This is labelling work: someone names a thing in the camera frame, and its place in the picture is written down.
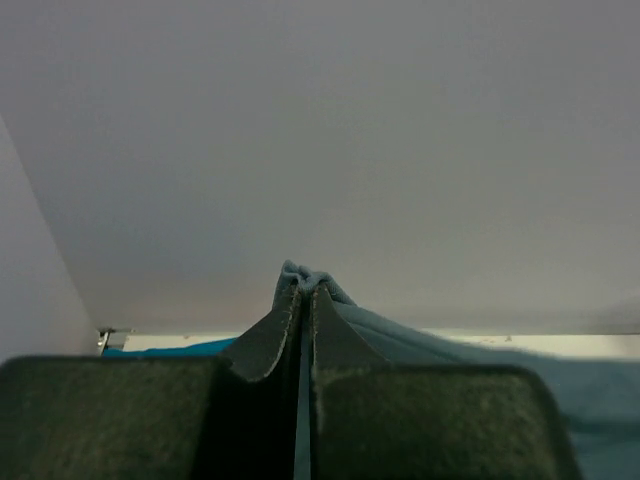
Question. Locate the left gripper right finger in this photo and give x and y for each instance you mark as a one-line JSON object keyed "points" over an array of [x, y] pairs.
{"points": [[372, 418]]}

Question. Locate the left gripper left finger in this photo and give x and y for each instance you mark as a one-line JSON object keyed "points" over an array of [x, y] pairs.
{"points": [[227, 416]]}

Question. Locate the folded blue t-shirt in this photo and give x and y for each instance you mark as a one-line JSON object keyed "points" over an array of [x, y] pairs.
{"points": [[210, 348]]}

